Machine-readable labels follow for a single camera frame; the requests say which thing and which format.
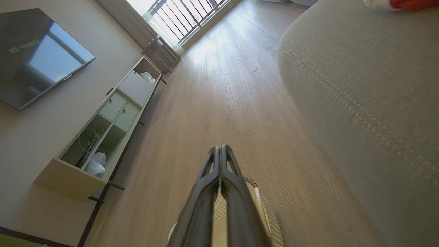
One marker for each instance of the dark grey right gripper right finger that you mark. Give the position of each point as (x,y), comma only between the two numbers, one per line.
(240,212)

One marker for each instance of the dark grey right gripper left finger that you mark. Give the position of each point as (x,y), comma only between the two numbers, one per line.
(199,212)

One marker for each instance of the cream perforated laundry basket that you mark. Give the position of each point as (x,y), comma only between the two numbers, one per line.
(271,219)

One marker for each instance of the white red clothing item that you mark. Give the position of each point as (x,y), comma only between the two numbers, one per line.
(394,3)

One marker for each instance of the white plastic bag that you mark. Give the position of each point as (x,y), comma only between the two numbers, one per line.
(96,164)
(147,77)

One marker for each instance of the pale green television cabinet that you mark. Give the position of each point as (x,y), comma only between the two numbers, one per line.
(65,178)

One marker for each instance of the grey fabric sofa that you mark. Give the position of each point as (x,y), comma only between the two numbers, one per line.
(377,103)

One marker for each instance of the dark balcony railing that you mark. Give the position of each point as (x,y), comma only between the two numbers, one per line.
(185,15)

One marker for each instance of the white sheer curtain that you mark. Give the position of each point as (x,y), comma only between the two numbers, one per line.
(137,24)

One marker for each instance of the black flat screen television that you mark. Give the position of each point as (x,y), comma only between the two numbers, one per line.
(37,58)

